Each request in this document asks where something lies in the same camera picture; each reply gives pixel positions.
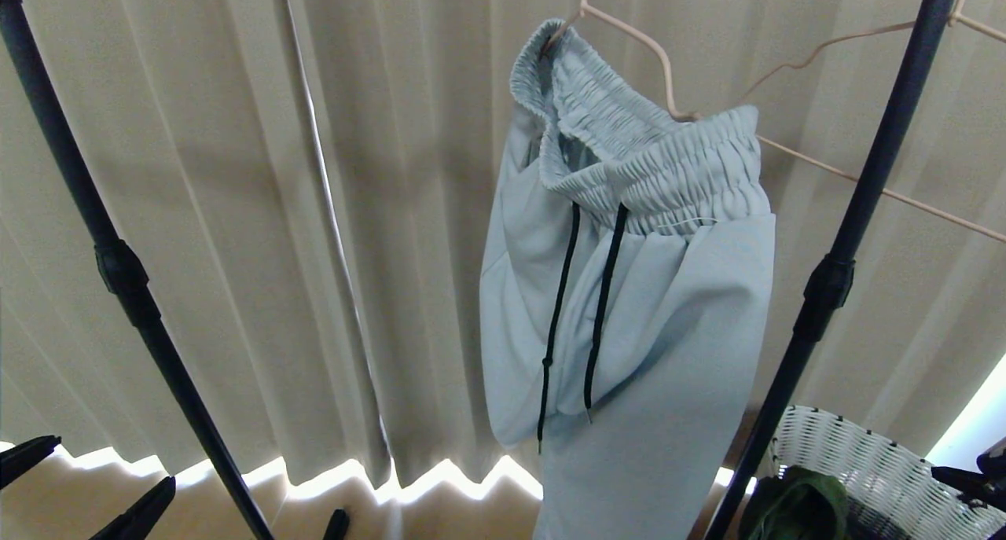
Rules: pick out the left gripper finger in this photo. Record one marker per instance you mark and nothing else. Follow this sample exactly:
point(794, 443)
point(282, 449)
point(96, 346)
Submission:
point(23, 457)
point(137, 516)

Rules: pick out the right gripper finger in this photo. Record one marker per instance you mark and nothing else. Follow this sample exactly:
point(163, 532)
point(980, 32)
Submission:
point(996, 457)
point(978, 489)

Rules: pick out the green long-sleeved shirt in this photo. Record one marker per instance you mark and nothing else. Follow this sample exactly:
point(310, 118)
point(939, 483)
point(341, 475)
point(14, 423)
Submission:
point(794, 508)

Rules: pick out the pale grey shorts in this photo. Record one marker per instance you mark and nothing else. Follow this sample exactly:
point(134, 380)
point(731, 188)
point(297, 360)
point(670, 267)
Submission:
point(668, 328)

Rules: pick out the white laundry basket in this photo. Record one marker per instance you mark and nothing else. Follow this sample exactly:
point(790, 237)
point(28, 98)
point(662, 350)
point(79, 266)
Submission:
point(864, 461)

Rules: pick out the black clothes rack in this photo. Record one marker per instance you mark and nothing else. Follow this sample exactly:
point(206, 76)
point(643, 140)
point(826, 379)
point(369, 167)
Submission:
point(122, 269)

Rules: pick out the beige curtain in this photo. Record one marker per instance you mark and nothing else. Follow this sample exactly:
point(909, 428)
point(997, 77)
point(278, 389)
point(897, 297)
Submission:
point(196, 170)

